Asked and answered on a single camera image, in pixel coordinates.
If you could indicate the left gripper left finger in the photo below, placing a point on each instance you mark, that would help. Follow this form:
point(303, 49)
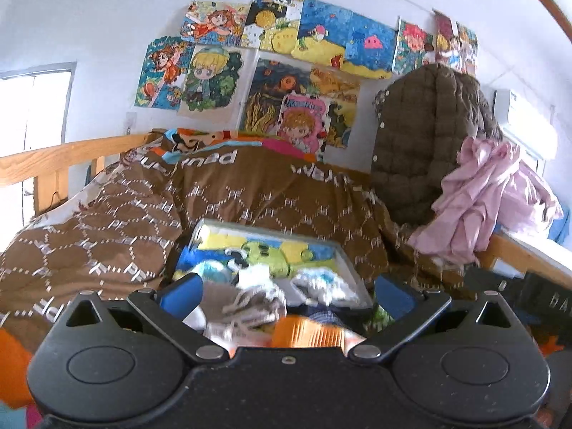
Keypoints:
point(183, 296)

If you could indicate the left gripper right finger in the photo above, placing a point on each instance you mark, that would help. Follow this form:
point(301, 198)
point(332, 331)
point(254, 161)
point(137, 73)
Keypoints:
point(396, 298)

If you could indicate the navy striped sock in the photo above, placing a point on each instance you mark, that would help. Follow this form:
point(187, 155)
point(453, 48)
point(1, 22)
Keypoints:
point(334, 317)

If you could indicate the grey white sock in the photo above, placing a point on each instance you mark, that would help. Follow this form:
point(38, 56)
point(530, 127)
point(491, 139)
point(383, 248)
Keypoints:
point(255, 300)

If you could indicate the orange ribbed sock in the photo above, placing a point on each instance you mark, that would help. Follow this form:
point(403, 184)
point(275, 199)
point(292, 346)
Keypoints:
point(296, 332)

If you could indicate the white printed soft cloth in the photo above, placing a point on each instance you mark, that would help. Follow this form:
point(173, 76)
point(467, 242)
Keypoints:
point(326, 287)

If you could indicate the frog painted storage box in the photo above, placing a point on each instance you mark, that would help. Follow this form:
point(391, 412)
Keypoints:
point(218, 251)

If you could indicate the brown PF patterned duvet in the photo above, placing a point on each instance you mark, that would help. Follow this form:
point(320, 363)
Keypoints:
point(122, 240)

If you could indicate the pink crumpled garment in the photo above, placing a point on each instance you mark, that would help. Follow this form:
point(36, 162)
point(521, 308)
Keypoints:
point(492, 186)

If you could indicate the colourful cartoon pillow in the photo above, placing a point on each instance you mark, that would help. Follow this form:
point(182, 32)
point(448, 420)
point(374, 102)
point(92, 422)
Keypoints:
point(178, 142)

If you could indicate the olive quilted jacket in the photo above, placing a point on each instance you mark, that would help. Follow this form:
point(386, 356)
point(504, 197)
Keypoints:
point(423, 119)

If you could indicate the pink cartoon boy painting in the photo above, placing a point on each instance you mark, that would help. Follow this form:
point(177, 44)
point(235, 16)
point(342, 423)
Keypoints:
point(303, 121)

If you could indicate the desert landscape painting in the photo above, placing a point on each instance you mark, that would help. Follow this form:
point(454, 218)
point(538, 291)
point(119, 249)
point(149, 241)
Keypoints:
point(340, 92)

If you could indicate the blond boy cartoon painting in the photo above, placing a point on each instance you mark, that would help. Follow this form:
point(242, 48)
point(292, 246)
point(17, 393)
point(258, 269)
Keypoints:
point(216, 83)

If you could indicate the orange girl blue painting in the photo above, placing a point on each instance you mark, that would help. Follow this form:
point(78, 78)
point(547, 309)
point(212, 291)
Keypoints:
point(163, 73)

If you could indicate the starry night style painting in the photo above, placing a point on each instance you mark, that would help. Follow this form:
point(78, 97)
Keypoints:
point(272, 81)

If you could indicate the pink blob blue painting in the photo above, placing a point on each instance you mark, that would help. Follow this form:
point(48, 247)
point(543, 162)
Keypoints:
point(369, 49)

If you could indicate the red hair face painting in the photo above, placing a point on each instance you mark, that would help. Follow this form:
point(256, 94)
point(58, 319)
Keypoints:
point(414, 48)

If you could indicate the red hair girl painting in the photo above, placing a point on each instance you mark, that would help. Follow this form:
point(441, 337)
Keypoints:
point(214, 23)

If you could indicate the blue sea yellow sand painting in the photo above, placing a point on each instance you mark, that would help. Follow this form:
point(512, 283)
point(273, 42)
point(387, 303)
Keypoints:
point(323, 34)

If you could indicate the black yellow moon painting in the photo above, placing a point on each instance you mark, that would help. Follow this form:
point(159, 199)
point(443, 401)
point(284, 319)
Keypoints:
point(272, 25)

